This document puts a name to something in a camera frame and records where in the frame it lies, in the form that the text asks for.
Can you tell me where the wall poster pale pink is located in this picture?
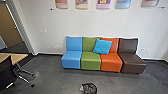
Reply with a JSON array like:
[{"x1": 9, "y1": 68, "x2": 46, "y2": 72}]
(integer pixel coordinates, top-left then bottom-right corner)
[{"x1": 140, "y1": 0, "x2": 160, "y2": 8}]

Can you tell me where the blue square cushion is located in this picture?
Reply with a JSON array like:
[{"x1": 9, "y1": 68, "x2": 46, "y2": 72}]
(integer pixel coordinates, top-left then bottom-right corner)
[{"x1": 92, "y1": 38, "x2": 113, "y2": 55}]

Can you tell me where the blue sofa seat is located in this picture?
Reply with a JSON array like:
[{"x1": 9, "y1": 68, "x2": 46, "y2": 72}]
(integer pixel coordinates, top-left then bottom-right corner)
[{"x1": 60, "y1": 35, "x2": 84, "y2": 70}]

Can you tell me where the wall poster light blue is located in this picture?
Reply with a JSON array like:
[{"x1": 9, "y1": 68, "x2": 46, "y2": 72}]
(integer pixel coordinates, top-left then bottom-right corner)
[{"x1": 115, "y1": 0, "x2": 133, "y2": 9}]

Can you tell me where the wall poster purple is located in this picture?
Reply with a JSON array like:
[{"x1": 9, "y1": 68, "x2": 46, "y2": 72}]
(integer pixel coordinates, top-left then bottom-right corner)
[{"x1": 96, "y1": 0, "x2": 112, "y2": 10}]

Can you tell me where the brown sofa seat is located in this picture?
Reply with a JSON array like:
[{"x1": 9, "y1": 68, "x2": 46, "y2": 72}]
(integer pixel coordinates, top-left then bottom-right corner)
[{"x1": 118, "y1": 37, "x2": 148, "y2": 75}]

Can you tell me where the white wall light switch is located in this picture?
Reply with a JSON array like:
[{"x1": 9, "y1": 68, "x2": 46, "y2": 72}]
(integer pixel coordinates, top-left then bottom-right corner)
[{"x1": 39, "y1": 28, "x2": 48, "y2": 34}]

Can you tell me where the brown wooden door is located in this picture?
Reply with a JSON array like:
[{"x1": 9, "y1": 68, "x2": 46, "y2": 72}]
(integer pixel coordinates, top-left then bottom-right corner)
[{"x1": 0, "y1": 2, "x2": 25, "y2": 49}]

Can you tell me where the black trash bag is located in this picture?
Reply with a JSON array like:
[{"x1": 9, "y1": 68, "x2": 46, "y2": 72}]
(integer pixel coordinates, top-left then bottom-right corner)
[{"x1": 79, "y1": 82, "x2": 98, "y2": 94}]

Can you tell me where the white door frame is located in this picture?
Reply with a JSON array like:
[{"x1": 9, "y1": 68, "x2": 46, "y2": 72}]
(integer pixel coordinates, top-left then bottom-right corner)
[{"x1": 4, "y1": 0, "x2": 39, "y2": 56}]

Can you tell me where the green sofa seat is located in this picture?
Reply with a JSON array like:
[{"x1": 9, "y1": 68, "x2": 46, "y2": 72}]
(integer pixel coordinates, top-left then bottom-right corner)
[{"x1": 80, "y1": 36, "x2": 102, "y2": 72}]

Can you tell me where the wall poster pink figure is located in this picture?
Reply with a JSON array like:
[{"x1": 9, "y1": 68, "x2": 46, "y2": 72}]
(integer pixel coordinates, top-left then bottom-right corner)
[{"x1": 54, "y1": 0, "x2": 69, "y2": 9}]

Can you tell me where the wall poster yellow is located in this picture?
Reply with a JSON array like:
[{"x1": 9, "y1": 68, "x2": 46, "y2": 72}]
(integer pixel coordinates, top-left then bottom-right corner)
[{"x1": 74, "y1": 0, "x2": 90, "y2": 10}]

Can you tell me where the white wall power outlet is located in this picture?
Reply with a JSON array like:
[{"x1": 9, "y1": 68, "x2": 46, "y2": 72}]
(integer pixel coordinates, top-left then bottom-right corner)
[
  {"x1": 139, "y1": 47, "x2": 150, "y2": 53},
  {"x1": 51, "y1": 43, "x2": 60, "y2": 50}
]

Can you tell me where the black office chair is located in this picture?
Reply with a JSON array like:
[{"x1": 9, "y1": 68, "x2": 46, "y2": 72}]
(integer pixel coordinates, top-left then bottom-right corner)
[{"x1": 0, "y1": 56, "x2": 41, "y2": 91}]

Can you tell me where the orange sofa seat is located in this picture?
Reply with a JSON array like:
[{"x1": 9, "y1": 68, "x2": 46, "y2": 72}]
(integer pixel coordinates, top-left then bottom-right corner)
[{"x1": 99, "y1": 37, "x2": 124, "y2": 73}]

